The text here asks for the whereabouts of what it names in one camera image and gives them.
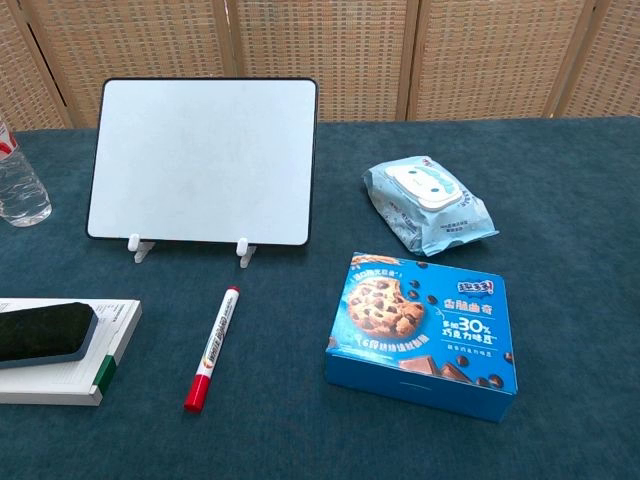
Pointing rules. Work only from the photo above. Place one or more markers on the dark teal tablecloth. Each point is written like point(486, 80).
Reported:
point(560, 250)

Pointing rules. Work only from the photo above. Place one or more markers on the red whiteboard marker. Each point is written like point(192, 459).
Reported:
point(212, 347)

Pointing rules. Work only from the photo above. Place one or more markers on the clear plastic water bottle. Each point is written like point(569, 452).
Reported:
point(20, 190)

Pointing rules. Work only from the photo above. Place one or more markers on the rattan folding screen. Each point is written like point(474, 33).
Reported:
point(350, 60)

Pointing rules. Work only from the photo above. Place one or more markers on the light blue wet wipes pack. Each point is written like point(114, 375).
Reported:
point(430, 210)

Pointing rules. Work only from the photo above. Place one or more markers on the black felt whiteboard eraser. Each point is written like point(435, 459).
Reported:
point(40, 330)

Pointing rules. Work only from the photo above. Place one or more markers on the flat white cardboard box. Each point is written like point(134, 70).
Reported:
point(60, 382)

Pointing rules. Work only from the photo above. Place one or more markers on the small white whiteboard black frame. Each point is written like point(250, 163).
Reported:
point(200, 160)

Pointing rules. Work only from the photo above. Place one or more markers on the blue chocolate cookie box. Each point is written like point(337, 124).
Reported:
point(420, 340)

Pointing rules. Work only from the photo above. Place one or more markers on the white plastic stand foot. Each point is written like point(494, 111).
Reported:
point(243, 249)
point(135, 245)

